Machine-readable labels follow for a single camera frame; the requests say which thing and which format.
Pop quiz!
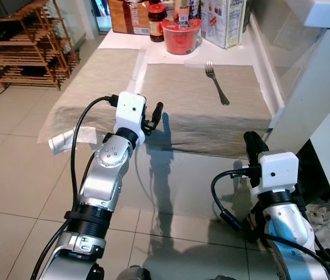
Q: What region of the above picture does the silver metal fork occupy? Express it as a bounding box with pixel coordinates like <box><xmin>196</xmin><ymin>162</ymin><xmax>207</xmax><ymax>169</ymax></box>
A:
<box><xmin>205</xmin><ymin>61</ymin><xmax>231</xmax><ymax>106</ymax></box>

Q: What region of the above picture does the beige woven placemat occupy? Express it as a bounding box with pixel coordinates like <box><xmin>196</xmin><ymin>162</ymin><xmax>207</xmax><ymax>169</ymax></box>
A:
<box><xmin>137</xmin><ymin>63</ymin><xmax>273</xmax><ymax>159</ymax></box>
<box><xmin>37</xmin><ymin>48</ymin><xmax>142</xmax><ymax>146</ymax></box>

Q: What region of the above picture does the red plastic tub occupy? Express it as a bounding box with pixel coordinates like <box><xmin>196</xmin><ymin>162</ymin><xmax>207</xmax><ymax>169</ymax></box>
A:
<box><xmin>161</xmin><ymin>19</ymin><xmax>202</xmax><ymax>56</ymax></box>

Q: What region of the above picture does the crumpled white paper towel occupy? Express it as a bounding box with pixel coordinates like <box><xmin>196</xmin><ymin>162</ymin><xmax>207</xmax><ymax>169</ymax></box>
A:
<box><xmin>48</xmin><ymin>125</ymin><xmax>99</xmax><ymax>155</ymax></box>

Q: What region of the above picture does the crumpled white cloth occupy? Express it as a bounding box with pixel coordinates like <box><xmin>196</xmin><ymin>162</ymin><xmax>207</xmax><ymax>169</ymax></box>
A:
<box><xmin>306</xmin><ymin>199</ymin><xmax>330</xmax><ymax>256</ymax></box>

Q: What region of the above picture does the dark jar with red lid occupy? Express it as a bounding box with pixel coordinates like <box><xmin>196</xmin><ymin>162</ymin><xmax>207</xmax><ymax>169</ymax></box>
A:
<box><xmin>148</xmin><ymin>3</ymin><xmax>167</xmax><ymax>43</ymax></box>

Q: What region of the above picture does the labelled sauce bottle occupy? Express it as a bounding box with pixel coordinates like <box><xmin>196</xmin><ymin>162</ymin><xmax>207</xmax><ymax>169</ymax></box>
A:
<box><xmin>175</xmin><ymin>0</ymin><xmax>192</xmax><ymax>27</ymax></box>

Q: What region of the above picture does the wooden shelf rack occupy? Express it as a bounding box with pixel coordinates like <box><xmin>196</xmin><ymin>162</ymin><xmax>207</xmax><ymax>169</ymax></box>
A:
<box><xmin>0</xmin><ymin>0</ymin><xmax>79</xmax><ymax>91</ymax></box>

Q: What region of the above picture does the robot left leg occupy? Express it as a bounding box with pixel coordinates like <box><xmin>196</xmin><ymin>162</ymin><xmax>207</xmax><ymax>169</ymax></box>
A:
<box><xmin>115</xmin><ymin>265</ymin><xmax>148</xmax><ymax>280</ymax></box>

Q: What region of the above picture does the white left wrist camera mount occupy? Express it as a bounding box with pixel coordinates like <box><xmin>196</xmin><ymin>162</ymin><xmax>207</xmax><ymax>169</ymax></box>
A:
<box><xmin>114</xmin><ymin>92</ymin><xmax>148</xmax><ymax>136</ymax></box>

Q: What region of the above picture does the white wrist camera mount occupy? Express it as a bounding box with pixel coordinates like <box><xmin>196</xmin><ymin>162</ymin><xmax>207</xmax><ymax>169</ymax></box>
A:
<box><xmin>114</xmin><ymin>92</ymin><xmax>148</xmax><ymax>136</ymax></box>
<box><xmin>257</xmin><ymin>152</ymin><xmax>300</xmax><ymax>194</ymax></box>

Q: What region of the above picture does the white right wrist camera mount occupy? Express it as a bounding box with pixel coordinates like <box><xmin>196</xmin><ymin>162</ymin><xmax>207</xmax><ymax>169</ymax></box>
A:
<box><xmin>257</xmin><ymin>152</ymin><xmax>300</xmax><ymax>194</ymax></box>

